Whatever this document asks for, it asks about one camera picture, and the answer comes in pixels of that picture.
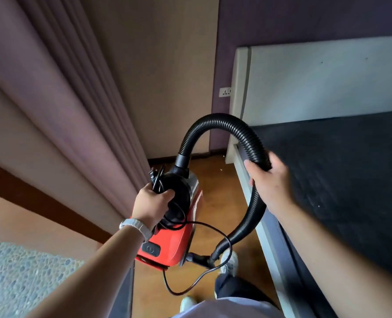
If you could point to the person's left hand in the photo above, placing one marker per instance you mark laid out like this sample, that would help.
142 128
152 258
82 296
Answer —
151 206

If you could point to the person's right hand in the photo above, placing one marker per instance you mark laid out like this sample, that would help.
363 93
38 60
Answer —
275 187

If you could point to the person's left forearm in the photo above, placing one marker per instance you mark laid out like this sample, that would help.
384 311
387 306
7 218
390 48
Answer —
90 284

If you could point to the white wrist watch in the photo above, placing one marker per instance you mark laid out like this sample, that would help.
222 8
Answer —
138 224

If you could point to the dark blue quilted mattress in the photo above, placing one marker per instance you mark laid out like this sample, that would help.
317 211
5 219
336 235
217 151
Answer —
348 178

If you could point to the dark stone door sill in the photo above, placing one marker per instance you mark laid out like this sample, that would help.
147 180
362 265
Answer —
123 294

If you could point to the black trousers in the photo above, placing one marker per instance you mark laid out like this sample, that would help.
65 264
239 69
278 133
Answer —
235 288

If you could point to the white shirt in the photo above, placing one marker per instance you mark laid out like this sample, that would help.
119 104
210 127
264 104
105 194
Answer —
229 309

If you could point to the small white wall socket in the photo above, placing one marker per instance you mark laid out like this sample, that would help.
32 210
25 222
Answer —
225 92

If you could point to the white bed frame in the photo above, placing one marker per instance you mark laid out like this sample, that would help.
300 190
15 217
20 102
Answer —
315 79

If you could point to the orange balcony door frame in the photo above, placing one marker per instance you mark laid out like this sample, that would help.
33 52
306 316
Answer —
33 195

